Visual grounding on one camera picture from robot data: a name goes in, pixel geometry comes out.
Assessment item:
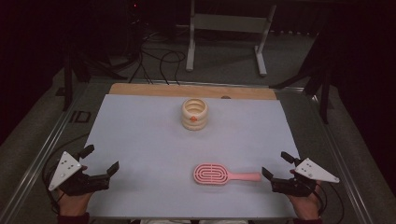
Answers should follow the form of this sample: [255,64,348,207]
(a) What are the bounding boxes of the black floor cables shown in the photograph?
[128,29,188,87]

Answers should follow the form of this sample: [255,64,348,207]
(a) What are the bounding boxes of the pink hairbrush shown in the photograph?
[192,162,262,186]

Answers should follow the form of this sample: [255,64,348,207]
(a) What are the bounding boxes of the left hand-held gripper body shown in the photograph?
[49,151,111,197]

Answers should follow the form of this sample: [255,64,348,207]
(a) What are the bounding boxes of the black stand legs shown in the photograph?
[270,31,333,125]
[61,46,127,112]

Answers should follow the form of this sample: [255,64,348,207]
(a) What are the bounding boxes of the person's right hand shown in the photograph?
[288,169,324,220]

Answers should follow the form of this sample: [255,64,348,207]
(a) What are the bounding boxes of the cream ribbed cup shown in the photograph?
[181,98,208,132]

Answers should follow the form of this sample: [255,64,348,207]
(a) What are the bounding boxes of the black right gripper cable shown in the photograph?
[311,181,346,224]

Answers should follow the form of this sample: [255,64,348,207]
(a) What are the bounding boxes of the person's left hand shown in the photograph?
[56,164,94,217]

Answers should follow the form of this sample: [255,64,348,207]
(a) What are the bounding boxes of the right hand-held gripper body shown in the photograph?
[271,157,341,198]

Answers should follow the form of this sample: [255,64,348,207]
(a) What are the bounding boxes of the aluminium frame rail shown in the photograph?
[0,82,92,224]
[274,87,376,224]

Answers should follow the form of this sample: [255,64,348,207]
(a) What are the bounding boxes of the white metal stand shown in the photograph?
[185,0,277,77]

